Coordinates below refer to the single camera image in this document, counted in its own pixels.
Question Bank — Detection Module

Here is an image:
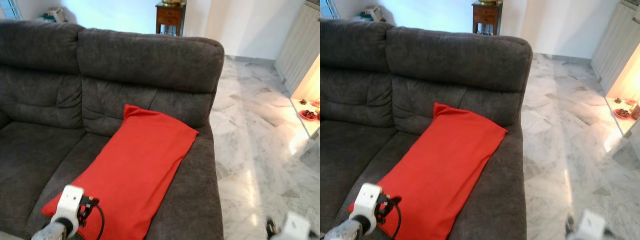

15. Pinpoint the red pillow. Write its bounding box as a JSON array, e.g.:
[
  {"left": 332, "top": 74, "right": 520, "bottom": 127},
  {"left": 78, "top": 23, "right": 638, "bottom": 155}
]
[
  {"left": 348, "top": 102, "right": 509, "bottom": 240},
  {"left": 39, "top": 103, "right": 200, "bottom": 240}
]

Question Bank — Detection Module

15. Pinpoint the large grey fabric sofa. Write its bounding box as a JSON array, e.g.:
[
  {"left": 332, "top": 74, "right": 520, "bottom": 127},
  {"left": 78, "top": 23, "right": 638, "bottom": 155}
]
[
  {"left": 0, "top": 19, "right": 226, "bottom": 240},
  {"left": 320, "top": 18, "right": 534, "bottom": 240}
]

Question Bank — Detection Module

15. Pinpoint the white low table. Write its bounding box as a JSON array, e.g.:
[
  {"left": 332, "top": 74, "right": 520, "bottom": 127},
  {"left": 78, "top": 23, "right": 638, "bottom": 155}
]
[
  {"left": 604, "top": 94, "right": 640, "bottom": 139},
  {"left": 289, "top": 97, "right": 321, "bottom": 140}
]

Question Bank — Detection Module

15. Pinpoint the white ribbed radiator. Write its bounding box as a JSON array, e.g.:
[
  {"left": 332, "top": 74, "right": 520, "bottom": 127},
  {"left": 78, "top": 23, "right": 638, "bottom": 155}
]
[
  {"left": 590, "top": 0, "right": 640, "bottom": 94},
  {"left": 273, "top": 0, "right": 321, "bottom": 96}
]

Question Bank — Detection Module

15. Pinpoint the white box with green print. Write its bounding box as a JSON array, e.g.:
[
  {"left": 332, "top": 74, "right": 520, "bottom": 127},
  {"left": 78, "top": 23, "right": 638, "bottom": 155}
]
[
  {"left": 357, "top": 5, "right": 386, "bottom": 22},
  {"left": 42, "top": 7, "right": 69, "bottom": 24}
]

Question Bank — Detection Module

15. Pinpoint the small dark wooden cabinet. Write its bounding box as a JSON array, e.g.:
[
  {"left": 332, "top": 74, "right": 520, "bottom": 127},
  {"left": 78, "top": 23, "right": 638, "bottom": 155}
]
[
  {"left": 154, "top": 1, "right": 187, "bottom": 37},
  {"left": 471, "top": 0, "right": 504, "bottom": 36}
]

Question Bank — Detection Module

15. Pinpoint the bright window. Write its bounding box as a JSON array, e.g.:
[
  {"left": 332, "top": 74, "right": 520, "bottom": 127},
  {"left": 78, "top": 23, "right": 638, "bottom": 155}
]
[
  {"left": 0, "top": 0, "right": 24, "bottom": 21},
  {"left": 320, "top": 0, "right": 341, "bottom": 20}
]

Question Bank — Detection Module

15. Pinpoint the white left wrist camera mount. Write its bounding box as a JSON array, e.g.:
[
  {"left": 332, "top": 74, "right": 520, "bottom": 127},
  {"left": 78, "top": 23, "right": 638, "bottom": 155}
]
[
  {"left": 348, "top": 182, "right": 384, "bottom": 234},
  {"left": 51, "top": 184, "right": 85, "bottom": 237}
]

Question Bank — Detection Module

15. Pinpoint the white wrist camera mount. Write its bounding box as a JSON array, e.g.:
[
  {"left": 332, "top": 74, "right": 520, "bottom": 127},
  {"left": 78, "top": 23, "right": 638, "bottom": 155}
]
[
  {"left": 279, "top": 212, "right": 313, "bottom": 240},
  {"left": 579, "top": 209, "right": 609, "bottom": 240},
  {"left": 51, "top": 184, "right": 85, "bottom": 237},
  {"left": 348, "top": 182, "right": 384, "bottom": 234}
]

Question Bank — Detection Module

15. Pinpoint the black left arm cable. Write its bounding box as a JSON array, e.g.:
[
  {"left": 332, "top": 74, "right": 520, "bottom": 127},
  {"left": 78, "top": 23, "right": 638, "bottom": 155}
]
[
  {"left": 94, "top": 202, "right": 105, "bottom": 240},
  {"left": 393, "top": 201, "right": 402, "bottom": 240}
]

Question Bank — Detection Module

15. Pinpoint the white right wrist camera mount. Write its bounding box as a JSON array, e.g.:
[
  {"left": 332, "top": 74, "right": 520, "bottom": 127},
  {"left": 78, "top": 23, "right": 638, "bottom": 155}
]
[
  {"left": 279, "top": 212, "right": 313, "bottom": 240},
  {"left": 579, "top": 209, "right": 609, "bottom": 240}
]

